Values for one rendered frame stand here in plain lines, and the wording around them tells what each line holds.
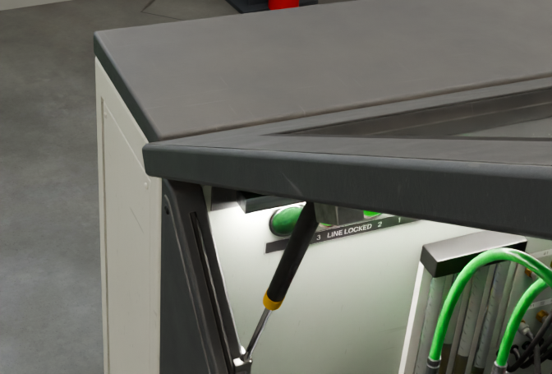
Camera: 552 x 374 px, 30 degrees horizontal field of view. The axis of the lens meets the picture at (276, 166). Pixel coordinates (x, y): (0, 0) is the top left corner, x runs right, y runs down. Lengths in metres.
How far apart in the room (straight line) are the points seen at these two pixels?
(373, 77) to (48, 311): 2.06
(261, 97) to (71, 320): 2.01
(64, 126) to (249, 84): 2.85
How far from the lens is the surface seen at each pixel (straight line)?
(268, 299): 0.99
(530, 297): 1.33
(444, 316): 1.36
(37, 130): 4.08
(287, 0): 4.96
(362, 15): 1.49
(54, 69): 4.51
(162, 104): 1.22
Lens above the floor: 2.11
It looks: 33 degrees down
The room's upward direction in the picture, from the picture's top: 5 degrees clockwise
